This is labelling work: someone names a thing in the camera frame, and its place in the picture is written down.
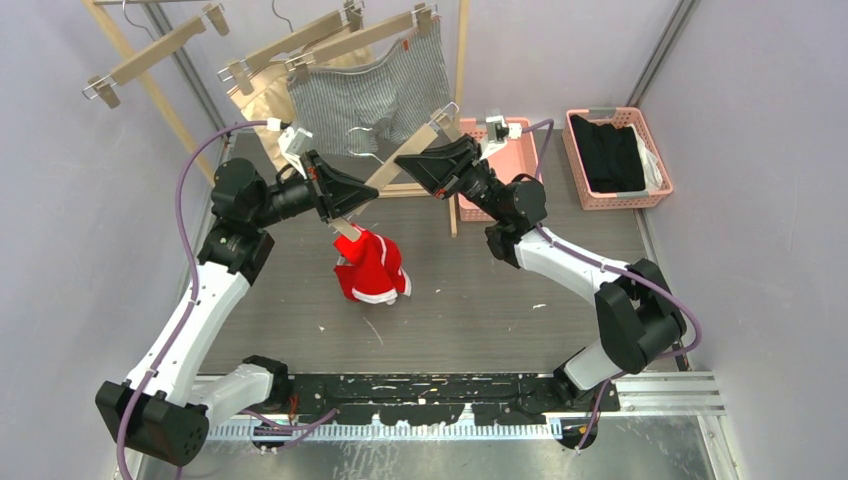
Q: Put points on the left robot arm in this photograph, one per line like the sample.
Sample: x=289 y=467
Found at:
x=157 y=410

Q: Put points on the grey striped boxer underwear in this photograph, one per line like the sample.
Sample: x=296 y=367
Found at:
x=353 y=108

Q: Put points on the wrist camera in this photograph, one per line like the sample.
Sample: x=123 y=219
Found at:
x=498 y=133
x=293 y=141

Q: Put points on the red underwear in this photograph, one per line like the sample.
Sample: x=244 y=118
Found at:
x=370 y=270

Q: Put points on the white cloth in basket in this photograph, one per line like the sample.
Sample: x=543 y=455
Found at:
x=650 y=163

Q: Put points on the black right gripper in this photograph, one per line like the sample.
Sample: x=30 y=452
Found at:
x=444 y=170

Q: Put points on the empty pink plastic basket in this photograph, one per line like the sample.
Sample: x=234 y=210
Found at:
x=518 y=156

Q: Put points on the wooden hanger for striped underwear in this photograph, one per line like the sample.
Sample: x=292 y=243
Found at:
x=419 y=17

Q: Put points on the black folded garment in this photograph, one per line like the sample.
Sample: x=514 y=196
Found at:
x=609 y=155

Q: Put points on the beige underwear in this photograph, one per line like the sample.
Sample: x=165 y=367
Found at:
x=269 y=98

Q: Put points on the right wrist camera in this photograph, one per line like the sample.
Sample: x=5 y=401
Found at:
x=498 y=133

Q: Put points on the pink basket with clothes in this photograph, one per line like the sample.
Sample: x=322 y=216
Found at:
x=618 y=117

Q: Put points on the wooden hanger for beige underwear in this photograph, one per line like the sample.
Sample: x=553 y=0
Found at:
x=346 y=20

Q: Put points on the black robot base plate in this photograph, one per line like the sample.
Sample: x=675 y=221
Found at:
x=429 y=399

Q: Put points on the wooden hanger for red underwear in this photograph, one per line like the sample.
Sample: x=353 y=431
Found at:
x=443 y=121

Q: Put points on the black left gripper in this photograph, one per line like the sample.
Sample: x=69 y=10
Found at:
x=341 y=194

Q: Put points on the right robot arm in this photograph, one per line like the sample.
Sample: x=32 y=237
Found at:
x=637 y=317

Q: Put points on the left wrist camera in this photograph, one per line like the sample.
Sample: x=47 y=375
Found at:
x=293 y=141

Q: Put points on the wooden clothes rack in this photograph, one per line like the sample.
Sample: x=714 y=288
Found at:
x=113 y=33

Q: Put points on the aluminium cable duct rail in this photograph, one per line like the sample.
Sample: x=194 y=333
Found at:
x=465 y=429

